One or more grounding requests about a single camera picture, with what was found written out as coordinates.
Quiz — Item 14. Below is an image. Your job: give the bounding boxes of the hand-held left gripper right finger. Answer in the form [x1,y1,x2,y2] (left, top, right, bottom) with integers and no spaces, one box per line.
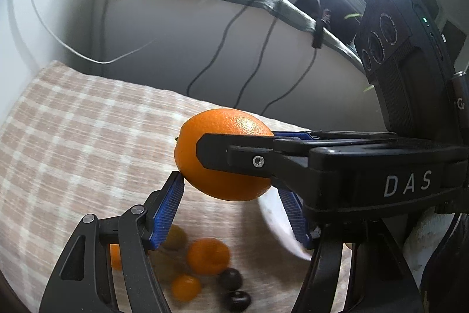
[276,187,422,313]

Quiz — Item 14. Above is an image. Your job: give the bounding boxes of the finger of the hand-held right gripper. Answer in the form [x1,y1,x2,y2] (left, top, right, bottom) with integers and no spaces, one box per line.
[273,131,398,149]
[196,133,312,190]

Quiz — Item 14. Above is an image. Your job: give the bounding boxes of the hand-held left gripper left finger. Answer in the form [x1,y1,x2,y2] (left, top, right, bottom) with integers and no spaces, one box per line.
[38,171,186,313]

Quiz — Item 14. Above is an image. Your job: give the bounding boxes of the white floral plate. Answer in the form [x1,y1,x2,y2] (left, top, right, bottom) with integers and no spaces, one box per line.
[258,188,316,260]

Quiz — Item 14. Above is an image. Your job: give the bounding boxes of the green kiwi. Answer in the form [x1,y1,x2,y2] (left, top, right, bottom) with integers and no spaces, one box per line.
[161,224,188,251]
[152,251,182,284]

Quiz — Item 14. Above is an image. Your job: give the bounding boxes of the large smooth orange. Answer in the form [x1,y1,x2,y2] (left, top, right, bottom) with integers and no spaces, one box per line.
[174,108,275,202]

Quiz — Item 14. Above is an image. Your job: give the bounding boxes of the large rough orange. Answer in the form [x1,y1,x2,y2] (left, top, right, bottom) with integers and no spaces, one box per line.
[187,238,231,276]

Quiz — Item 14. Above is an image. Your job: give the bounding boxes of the small tangerine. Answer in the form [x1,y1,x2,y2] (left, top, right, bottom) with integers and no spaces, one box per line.
[171,274,202,302]
[110,243,123,271]

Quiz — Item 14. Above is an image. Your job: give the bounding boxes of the dark plum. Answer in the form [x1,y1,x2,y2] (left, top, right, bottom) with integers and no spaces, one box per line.
[226,291,253,312]
[219,268,243,292]

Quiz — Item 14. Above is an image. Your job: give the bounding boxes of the checked beige tablecloth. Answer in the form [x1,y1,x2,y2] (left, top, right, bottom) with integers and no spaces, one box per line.
[0,60,352,313]

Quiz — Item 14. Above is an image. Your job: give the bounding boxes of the black cable with inline box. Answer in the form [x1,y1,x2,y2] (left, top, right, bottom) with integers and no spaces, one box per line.
[262,18,326,116]

